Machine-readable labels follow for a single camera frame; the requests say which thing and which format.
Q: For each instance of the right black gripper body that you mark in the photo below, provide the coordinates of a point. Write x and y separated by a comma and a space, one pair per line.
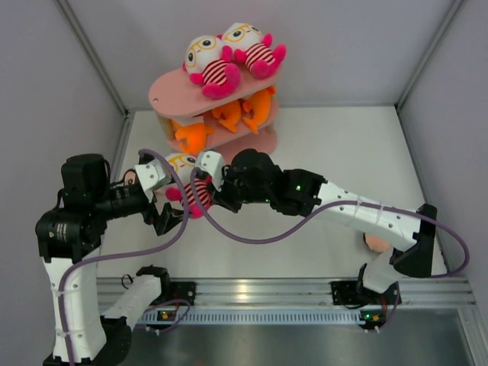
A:
234, 193

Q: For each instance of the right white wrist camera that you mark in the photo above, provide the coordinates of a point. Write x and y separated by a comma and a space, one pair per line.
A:
212, 163

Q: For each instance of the orange shark plush on shelf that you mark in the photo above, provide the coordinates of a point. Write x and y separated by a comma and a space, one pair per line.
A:
193, 138

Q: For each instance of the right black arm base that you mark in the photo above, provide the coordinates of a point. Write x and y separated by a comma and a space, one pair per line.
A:
375, 309

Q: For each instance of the large orange shark plush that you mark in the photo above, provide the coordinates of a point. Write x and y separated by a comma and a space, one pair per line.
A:
257, 108

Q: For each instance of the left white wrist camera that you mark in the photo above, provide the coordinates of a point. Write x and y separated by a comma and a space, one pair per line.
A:
152, 176

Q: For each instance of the small orange shark plush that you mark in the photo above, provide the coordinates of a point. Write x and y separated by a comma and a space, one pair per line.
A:
228, 115

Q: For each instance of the boy doll plush blue cap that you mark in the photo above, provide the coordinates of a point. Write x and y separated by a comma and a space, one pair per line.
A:
129, 177

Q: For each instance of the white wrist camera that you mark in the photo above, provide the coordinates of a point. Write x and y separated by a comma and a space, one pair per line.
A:
152, 176
212, 163

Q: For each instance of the boy doll plush right side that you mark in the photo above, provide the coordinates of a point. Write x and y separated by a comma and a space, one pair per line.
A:
375, 244

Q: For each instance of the white slotted cable duct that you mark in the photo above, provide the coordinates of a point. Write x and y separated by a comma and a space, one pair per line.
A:
197, 316

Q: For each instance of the pink three-tier toy shelf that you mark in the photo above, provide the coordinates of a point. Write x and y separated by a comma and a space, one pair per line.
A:
177, 103

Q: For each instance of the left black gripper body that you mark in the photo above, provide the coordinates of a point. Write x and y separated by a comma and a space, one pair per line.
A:
120, 202

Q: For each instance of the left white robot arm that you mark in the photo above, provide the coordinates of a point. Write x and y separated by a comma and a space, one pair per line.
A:
69, 240

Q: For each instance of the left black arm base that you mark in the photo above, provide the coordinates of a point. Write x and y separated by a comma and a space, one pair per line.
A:
181, 295

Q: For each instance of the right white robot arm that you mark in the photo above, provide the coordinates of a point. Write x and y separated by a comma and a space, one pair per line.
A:
410, 233

